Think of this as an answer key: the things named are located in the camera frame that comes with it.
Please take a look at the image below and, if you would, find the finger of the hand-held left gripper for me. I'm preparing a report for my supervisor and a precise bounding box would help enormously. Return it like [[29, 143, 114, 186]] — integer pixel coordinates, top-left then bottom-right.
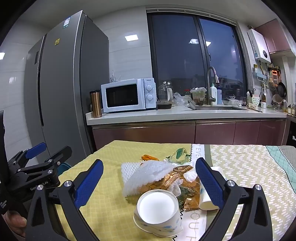
[[14, 146, 73, 183], [7, 142, 47, 173]]

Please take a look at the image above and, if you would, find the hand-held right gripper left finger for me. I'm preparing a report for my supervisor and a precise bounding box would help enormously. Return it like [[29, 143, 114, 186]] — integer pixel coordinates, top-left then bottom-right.
[[25, 159, 109, 241]]

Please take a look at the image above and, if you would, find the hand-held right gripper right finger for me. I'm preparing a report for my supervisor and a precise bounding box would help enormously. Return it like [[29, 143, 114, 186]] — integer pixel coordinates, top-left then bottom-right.
[[195, 158, 273, 241]]

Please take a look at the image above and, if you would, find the blue plastic bin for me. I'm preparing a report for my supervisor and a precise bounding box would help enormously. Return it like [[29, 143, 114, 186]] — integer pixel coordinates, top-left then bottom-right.
[[58, 162, 72, 174]]

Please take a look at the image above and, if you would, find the floral paper cup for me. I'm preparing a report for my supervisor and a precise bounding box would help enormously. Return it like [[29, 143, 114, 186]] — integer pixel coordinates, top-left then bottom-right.
[[198, 166, 227, 211], [133, 189, 183, 234]]

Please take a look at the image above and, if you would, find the white tissue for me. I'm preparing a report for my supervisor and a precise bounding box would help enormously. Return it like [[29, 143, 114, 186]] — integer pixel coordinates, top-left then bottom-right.
[[166, 181, 184, 197], [183, 170, 197, 184]]

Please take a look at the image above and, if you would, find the orange snack wrapper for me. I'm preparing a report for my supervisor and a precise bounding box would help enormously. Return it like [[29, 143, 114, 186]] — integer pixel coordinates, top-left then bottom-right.
[[136, 165, 201, 212]]

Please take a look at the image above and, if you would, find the green wrapper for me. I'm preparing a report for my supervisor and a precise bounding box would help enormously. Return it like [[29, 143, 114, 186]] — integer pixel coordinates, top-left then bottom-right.
[[166, 148, 191, 165]]

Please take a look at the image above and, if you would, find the person's left hand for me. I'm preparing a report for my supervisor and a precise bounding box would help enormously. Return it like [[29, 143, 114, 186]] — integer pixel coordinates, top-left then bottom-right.
[[0, 210, 27, 238]]

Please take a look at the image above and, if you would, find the yellow patterned tablecloth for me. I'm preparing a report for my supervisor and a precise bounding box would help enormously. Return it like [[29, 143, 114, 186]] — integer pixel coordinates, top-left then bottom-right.
[[54, 140, 296, 241]]

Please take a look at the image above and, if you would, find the grey refrigerator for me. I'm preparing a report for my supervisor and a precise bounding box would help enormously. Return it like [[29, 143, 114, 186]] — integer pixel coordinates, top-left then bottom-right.
[[24, 10, 110, 167]]

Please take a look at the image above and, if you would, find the copper travel tumbler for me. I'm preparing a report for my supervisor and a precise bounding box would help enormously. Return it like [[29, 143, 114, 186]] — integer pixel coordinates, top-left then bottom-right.
[[90, 90, 102, 118]]

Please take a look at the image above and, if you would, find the maroon kitchen counter cabinet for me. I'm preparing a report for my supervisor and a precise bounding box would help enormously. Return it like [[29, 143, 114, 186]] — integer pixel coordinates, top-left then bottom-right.
[[86, 104, 288, 151]]

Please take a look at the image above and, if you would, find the steel sink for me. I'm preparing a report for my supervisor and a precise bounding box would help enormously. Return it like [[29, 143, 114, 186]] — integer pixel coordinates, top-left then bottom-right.
[[194, 105, 245, 111]]

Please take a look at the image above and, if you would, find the food container with plastic wrap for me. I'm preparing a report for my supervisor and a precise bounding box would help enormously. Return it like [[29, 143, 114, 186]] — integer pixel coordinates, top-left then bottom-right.
[[190, 87, 207, 106]]

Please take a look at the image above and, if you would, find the white pump bottle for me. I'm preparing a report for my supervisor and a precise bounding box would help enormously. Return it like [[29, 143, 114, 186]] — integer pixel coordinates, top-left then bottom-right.
[[210, 82, 218, 105]]

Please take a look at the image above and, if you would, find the clear plastic bag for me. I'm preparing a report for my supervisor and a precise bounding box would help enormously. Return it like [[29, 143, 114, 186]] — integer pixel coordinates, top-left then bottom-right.
[[173, 92, 192, 107]]

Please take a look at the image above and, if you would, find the white microwave oven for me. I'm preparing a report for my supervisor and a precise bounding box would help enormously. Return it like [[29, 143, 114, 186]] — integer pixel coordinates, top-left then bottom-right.
[[101, 78, 156, 113]]

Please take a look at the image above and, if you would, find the black built-in oven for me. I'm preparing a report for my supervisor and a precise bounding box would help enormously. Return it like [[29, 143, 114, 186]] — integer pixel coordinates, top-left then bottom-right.
[[287, 113, 296, 147]]

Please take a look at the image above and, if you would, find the small white rack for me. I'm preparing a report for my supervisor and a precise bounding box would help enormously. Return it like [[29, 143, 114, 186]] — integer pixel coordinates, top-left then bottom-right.
[[110, 71, 123, 82]]

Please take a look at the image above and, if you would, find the glass kettle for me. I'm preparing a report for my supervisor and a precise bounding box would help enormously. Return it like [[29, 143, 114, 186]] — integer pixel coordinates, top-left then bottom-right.
[[158, 82, 173, 103]]

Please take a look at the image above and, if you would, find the steel kitchen faucet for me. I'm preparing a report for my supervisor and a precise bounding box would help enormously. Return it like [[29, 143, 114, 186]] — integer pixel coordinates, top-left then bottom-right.
[[206, 66, 220, 105]]

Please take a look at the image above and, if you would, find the dish rack with bowls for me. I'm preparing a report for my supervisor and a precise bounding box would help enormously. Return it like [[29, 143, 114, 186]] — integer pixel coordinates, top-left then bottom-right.
[[272, 94, 284, 107]]

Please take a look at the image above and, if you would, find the black frying pan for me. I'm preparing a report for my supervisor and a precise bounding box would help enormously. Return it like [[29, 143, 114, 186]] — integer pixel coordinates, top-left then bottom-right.
[[277, 81, 287, 98]]

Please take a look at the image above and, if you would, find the dark sliding window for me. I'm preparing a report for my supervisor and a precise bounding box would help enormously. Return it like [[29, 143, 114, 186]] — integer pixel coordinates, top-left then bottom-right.
[[146, 8, 251, 102]]

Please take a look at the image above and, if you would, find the white water heater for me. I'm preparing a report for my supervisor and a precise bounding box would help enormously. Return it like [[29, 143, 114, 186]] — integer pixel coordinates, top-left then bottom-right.
[[247, 28, 271, 63]]

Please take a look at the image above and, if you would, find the blue wall shelf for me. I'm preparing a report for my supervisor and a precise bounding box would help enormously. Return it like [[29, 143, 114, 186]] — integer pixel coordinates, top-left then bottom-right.
[[252, 62, 269, 81]]

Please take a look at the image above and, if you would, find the pink wall cabinet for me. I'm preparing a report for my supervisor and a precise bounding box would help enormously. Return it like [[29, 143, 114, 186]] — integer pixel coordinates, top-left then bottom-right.
[[254, 19, 295, 55]]

